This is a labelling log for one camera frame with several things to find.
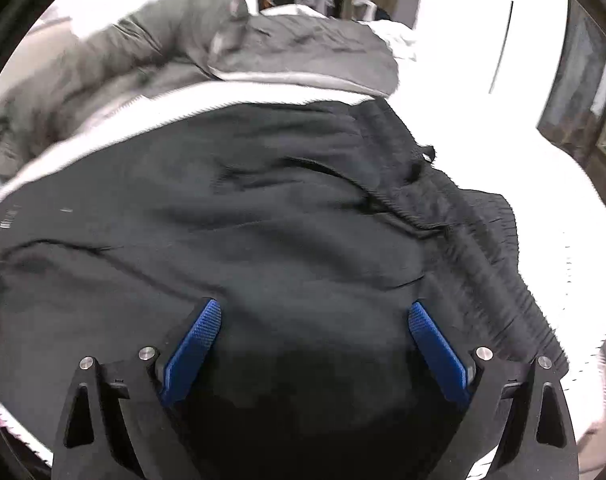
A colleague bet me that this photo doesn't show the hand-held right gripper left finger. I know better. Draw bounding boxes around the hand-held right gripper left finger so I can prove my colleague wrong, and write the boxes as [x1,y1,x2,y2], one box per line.
[53,298,222,480]

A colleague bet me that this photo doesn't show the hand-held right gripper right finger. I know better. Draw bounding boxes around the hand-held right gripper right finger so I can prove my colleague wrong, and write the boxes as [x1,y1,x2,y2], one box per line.
[407,301,581,480]

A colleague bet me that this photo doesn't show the black pants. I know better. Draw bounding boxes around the black pants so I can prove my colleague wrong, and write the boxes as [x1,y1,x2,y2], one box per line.
[0,97,571,480]

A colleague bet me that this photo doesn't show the bed with honeycomb sheet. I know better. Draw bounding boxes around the bed with honeycomb sheet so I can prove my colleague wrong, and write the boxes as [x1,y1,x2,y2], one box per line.
[0,75,606,466]

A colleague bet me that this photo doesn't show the grey duvet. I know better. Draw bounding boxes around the grey duvet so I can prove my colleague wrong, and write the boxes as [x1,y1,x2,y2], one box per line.
[0,0,401,181]

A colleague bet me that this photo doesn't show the dark glass wardrobe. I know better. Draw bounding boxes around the dark glass wardrobe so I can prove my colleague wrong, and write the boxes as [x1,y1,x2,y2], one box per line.
[535,0,606,186]

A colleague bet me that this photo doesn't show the white crumpled blanket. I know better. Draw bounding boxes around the white crumpled blanket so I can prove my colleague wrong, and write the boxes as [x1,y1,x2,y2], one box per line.
[260,4,419,61]

